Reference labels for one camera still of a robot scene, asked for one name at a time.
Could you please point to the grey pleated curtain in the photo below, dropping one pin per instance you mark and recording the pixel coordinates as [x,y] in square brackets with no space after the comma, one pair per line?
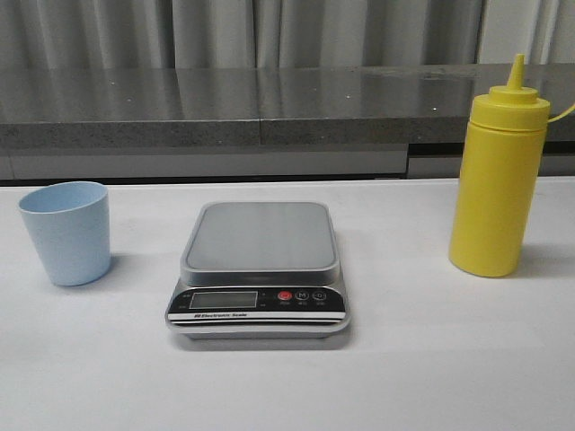
[277,34]

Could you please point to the light blue plastic cup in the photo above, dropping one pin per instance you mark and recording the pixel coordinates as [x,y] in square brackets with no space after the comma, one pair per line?
[69,225]

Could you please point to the silver digital kitchen scale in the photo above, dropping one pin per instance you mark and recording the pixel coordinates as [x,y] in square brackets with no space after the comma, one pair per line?
[261,274]

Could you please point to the yellow squeeze bottle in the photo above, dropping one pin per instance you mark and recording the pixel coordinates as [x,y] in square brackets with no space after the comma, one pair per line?
[503,147]

